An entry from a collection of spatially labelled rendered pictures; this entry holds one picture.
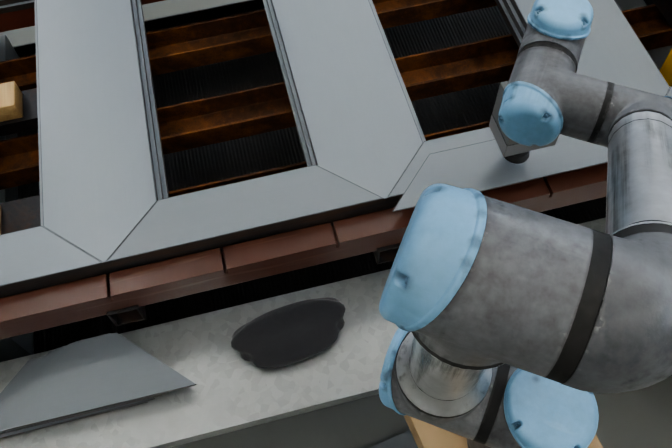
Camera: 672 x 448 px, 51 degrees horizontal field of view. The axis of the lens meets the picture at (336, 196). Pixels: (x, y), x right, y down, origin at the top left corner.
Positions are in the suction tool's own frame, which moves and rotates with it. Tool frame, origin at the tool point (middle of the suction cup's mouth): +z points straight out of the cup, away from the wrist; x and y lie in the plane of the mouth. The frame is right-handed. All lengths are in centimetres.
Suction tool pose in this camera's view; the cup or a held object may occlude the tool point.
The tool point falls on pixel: (515, 152)
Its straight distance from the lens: 116.3
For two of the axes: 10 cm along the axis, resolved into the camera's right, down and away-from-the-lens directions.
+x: 2.5, 8.3, -5.0
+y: -9.7, 2.3, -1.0
